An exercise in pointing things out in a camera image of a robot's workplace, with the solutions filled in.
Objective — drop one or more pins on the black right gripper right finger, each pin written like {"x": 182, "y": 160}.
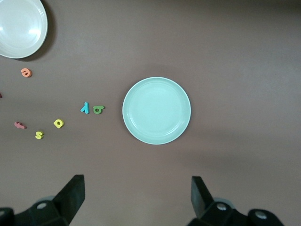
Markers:
{"x": 204, "y": 207}

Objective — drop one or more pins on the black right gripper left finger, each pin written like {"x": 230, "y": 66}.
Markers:
{"x": 65, "y": 207}

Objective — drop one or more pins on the yellow foam letter with hole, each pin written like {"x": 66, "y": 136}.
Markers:
{"x": 55, "y": 123}

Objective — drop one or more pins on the teal foam letter y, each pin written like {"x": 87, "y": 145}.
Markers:
{"x": 86, "y": 108}

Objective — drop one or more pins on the green foam letter a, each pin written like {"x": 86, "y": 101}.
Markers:
{"x": 94, "y": 110}

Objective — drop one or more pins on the yellow foam letter s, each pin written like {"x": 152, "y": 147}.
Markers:
{"x": 39, "y": 135}

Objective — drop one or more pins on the pink foam letter f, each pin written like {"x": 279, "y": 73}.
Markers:
{"x": 20, "y": 125}

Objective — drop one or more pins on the light green plate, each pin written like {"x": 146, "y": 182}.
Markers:
{"x": 156, "y": 110}

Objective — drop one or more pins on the orange foam letter e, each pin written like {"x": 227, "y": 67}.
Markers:
{"x": 22, "y": 72}

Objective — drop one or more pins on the beige plate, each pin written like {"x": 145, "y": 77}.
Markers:
{"x": 18, "y": 28}

